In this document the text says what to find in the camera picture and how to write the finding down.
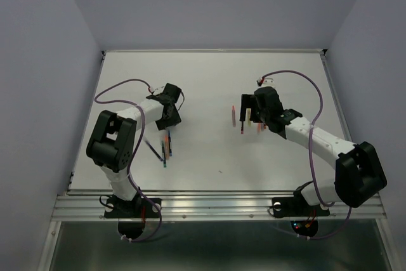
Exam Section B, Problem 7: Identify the yellow highlighter pen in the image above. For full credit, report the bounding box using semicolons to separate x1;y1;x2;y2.
247;109;252;127

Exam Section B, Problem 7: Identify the green orange pen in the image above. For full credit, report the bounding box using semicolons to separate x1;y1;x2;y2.
162;136;169;168

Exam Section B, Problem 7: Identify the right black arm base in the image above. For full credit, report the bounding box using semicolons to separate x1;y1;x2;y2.
268;197;330;239

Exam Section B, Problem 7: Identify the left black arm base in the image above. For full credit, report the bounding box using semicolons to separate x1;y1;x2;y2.
98;194;162;243

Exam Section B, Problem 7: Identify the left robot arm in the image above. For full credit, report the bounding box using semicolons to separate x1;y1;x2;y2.
86;83;183;216

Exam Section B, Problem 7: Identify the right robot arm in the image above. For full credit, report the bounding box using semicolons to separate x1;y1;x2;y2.
240;87;387;214

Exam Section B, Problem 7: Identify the dark blue pen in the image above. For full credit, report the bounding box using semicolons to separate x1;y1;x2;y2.
143;138;164;162

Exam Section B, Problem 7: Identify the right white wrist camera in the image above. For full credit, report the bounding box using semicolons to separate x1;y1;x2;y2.
256;76;276;89

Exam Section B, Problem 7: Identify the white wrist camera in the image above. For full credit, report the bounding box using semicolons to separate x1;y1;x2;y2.
150;86;165;95
256;76;276;89

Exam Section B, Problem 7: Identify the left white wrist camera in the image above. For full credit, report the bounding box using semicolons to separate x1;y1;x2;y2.
150;86;165;95

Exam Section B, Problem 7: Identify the aluminium right side rail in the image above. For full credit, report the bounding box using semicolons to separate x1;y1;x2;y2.
319;49;369;191

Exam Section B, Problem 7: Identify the aluminium rail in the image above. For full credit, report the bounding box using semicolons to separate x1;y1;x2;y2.
319;49;369;191
52;188;388;221

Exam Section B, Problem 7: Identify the aluminium front rail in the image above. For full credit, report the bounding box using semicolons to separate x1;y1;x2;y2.
52;188;388;221

